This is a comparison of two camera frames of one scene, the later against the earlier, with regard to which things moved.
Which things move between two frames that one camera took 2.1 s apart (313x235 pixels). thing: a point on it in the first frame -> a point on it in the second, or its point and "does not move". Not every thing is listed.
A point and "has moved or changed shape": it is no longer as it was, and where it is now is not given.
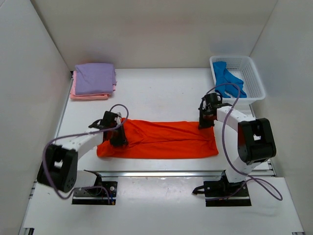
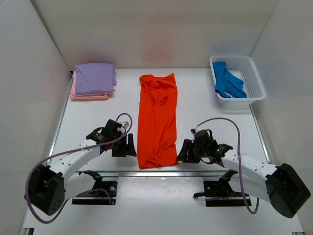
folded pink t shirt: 74,96 does not move
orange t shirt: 163,140 has moved or changed shape
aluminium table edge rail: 170,174 does not move
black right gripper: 205,120 -> 192,150
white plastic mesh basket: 243,67 does not move
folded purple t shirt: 95,79 does not move
